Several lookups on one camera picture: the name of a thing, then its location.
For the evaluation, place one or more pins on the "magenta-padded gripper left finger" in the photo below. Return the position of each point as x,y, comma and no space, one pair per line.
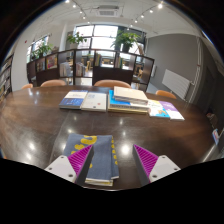
60,167

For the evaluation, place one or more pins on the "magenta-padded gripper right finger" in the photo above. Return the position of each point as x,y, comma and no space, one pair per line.
164,168

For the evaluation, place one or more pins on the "grey towel with yellow letters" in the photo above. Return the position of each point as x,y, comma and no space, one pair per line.
101,160

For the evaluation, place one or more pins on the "purple thin booklet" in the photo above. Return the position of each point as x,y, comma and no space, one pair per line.
173,111

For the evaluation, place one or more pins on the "colourful thin booklet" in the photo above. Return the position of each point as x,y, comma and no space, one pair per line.
156,110

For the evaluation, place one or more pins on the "blue and white book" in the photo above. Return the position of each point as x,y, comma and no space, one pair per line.
72,100

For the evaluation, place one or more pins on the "beige book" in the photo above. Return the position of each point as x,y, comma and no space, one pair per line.
130,95

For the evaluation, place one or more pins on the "dark open shelf unit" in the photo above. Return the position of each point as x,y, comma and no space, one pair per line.
113,72

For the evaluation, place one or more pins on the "small green potted plant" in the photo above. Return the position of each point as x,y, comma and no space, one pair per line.
41,51

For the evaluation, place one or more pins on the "green potted plant, white pot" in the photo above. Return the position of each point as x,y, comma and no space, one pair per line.
76,39

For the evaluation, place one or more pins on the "large green potted plant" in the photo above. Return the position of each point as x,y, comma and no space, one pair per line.
126,40

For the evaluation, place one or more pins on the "ceiling air conditioner unit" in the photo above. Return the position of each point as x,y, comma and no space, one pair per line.
107,11

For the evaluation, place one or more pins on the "ceiling spot lights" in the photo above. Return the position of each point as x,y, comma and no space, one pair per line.
160,5

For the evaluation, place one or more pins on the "white wall radiator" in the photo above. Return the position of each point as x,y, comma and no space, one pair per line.
176,83

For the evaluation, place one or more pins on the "wall bookshelf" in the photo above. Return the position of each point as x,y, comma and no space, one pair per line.
5,80

